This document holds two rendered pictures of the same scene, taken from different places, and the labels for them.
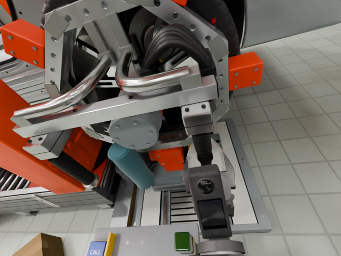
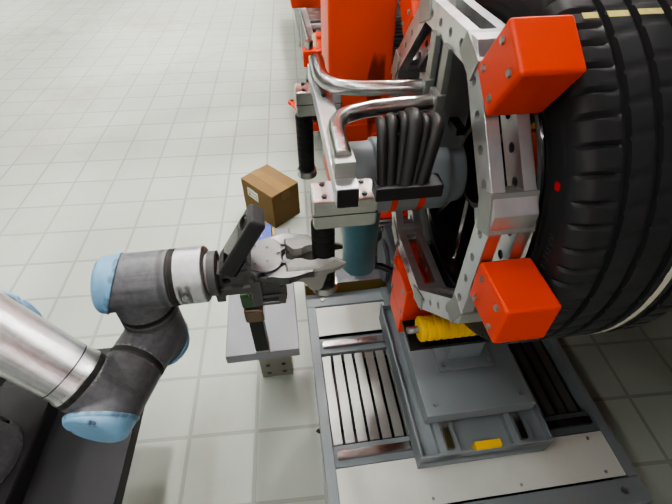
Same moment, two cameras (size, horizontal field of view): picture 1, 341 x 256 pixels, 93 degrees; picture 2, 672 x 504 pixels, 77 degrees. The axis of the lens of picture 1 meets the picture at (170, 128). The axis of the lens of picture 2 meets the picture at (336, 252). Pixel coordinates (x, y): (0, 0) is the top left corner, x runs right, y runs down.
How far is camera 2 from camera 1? 0.52 m
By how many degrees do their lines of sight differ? 46
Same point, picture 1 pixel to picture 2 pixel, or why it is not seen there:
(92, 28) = (433, 42)
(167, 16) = (473, 106)
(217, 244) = (210, 256)
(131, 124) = not seen: hidden behind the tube
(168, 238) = (277, 312)
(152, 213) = (341, 322)
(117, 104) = (323, 123)
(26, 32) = not seen: outside the picture
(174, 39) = (380, 124)
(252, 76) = (491, 314)
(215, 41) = (484, 199)
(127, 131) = not seen: hidden behind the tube
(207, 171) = (252, 215)
